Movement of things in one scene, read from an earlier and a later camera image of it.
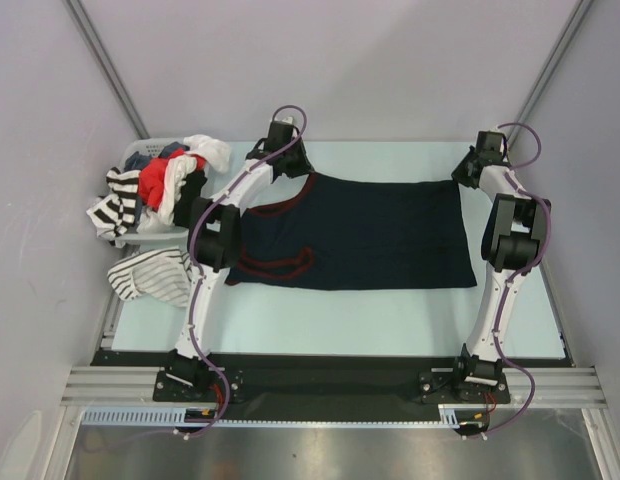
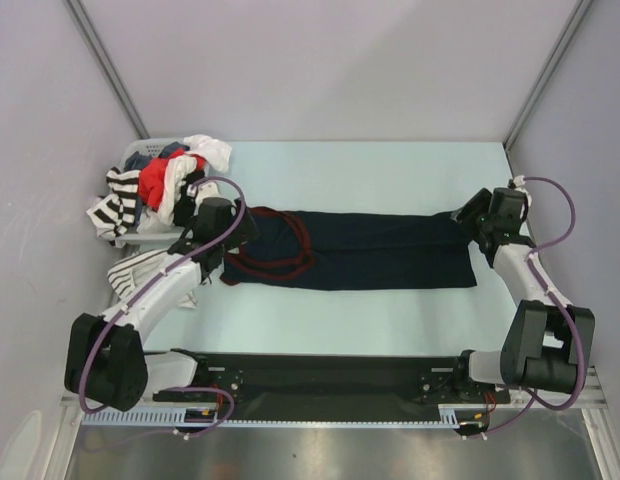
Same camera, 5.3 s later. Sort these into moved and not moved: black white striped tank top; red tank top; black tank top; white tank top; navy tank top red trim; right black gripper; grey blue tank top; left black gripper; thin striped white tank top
Moved: right black gripper; navy tank top red trim; left black gripper
Not moved: red tank top; thin striped white tank top; black white striped tank top; black tank top; white tank top; grey blue tank top
